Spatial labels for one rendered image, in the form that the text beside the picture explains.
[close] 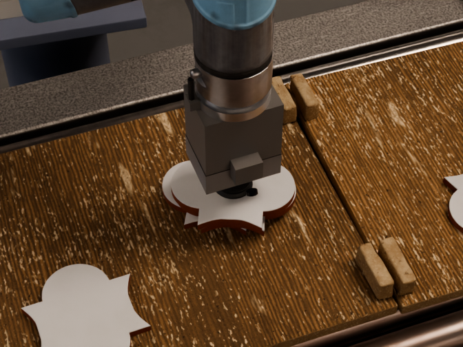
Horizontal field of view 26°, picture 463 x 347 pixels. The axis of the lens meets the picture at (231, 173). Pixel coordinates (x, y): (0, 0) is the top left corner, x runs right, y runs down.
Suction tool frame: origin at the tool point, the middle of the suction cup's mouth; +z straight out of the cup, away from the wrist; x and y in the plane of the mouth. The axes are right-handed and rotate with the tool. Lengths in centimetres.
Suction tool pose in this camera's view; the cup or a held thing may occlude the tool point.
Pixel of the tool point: (233, 191)
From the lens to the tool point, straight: 110.9
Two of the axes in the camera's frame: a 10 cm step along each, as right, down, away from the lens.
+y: 9.3, -2.7, 2.3
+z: 0.0, 6.5, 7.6
